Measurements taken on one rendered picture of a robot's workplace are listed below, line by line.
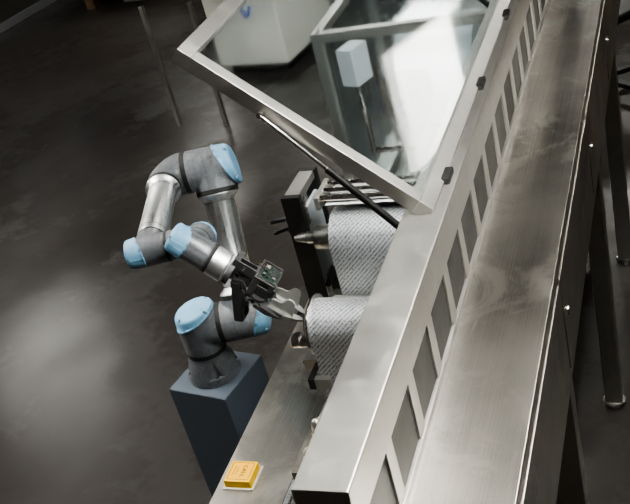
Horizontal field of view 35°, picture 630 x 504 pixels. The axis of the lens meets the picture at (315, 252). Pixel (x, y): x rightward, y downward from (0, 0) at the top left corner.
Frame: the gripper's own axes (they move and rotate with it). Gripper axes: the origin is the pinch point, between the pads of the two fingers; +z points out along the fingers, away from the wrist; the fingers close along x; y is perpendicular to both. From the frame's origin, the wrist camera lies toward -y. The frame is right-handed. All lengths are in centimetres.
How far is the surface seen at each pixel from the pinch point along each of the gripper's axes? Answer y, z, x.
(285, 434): -37.0, 13.6, -0.5
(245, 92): 59, -32, -20
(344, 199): 19.0, -4.4, 23.6
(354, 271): 6.4, 6.7, 17.4
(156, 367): -191, -30, 134
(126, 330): -210, -53, 162
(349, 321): 10.8, 9.6, -4.8
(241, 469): -39.0, 7.4, -15.6
